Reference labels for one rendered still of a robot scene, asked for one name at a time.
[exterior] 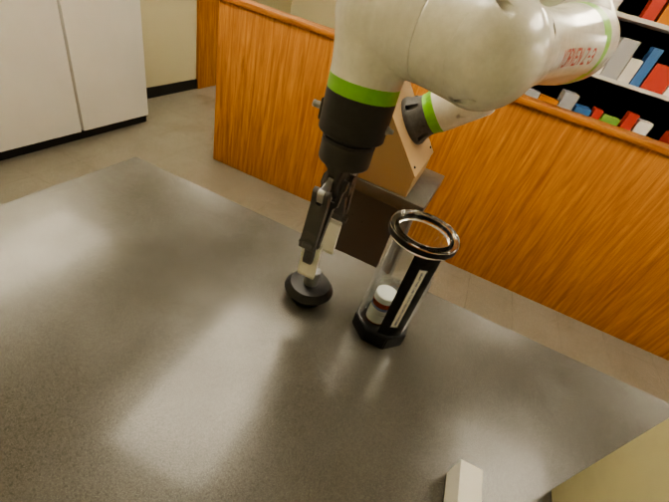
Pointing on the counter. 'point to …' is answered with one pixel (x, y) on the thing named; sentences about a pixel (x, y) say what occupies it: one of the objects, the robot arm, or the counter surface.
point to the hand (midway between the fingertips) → (319, 250)
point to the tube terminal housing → (624, 473)
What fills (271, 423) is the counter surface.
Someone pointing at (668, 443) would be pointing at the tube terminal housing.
